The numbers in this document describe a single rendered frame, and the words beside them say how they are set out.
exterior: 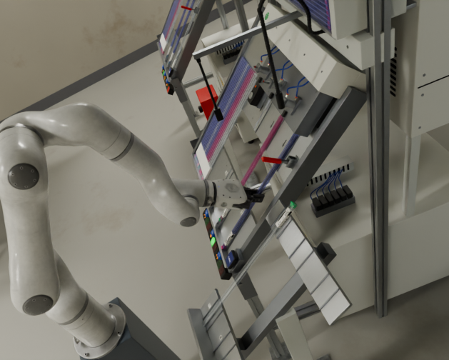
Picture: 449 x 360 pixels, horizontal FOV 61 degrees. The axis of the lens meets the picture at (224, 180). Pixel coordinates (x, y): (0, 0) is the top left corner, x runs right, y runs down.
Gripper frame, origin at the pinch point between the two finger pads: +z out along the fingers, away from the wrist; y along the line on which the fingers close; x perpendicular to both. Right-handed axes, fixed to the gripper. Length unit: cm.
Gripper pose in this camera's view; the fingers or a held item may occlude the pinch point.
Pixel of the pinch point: (256, 196)
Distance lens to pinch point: 122.7
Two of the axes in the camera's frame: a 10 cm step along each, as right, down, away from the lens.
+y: -2.4, -6.3, 7.4
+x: -2.6, 7.7, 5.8
